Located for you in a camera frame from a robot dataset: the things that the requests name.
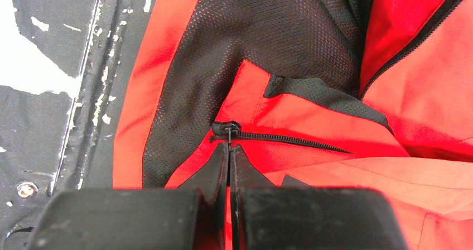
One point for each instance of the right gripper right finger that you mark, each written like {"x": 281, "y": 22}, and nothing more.
{"x": 297, "y": 215}

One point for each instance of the red zip jacket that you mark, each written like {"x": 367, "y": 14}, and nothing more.
{"x": 373, "y": 94}

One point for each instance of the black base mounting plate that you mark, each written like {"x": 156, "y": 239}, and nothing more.
{"x": 65, "y": 67}

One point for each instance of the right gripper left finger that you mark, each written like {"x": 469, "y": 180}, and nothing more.
{"x": 191, "y": 216}

